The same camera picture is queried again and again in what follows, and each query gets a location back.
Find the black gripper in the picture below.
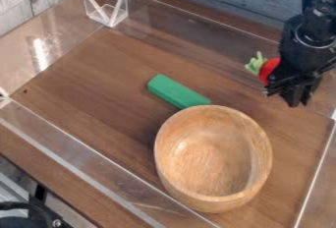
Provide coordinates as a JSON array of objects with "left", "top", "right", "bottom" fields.
[{"left": 266, "top": 15, "right": 336, "bottom": 107}]

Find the red toy strawberry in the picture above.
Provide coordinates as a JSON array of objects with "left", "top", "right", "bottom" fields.
[{"left": 244, "top": 52, "right": 282, "bottom": 86}]

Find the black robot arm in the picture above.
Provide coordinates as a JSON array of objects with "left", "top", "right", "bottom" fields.
[{"left": 250, "top": 0, "right": 336, "bottom": 107}]

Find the wooden bowl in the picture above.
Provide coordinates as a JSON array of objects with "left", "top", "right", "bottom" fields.
[{"left": 154, "top": 105, "right": 274, "bottom": 213}]

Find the green rectangular block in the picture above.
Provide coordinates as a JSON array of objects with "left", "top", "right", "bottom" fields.
[{"left": 147, "top": 74, "right": 211, "bottom": 109}]

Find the clear acrylic back wall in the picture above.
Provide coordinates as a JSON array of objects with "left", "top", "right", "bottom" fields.
[{"left": 115, "top": 0, "right": 336, "bottom": 118}]

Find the clear acrylic wall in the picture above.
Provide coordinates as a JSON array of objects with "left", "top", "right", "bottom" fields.
[
  {"left": 115, "top": 0, "right": 336, "bottom": 118},
  {"left": 0, "top": 97, "right": 219, "bottom": 228},
  {"left": 294, "top": 107, "right": 336, "bottom": 228}
]

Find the clear acrylic right wall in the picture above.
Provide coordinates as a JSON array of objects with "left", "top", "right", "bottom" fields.
[{"left": 294, "top": 107, "right": 336, "bottom": 228}]

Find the clear acrylic front wall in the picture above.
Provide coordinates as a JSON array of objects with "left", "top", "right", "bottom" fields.
[{"left": 0, "top": 97, "right": 219, "bottom": 228}]

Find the black clamp with cable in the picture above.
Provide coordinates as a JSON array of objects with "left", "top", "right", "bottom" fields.
[{"left": 0, "top": 197, "right": 75, "bottom": 228}]

